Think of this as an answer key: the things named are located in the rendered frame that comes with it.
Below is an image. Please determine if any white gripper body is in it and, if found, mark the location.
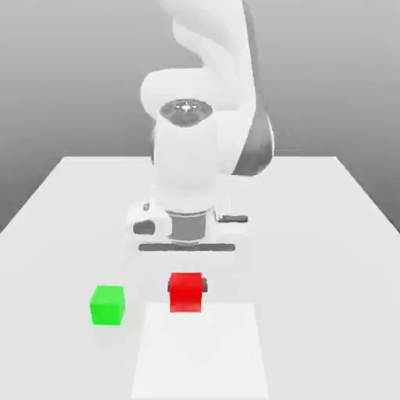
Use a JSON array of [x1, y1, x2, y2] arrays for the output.
[[132, 234, 244, 266]]

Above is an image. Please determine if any small red cube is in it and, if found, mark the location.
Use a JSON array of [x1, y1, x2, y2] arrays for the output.
[[169, 272, 203, 313]]

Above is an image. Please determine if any small green cube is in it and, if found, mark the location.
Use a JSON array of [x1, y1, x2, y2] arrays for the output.
[[89, 284, 126, 327]]

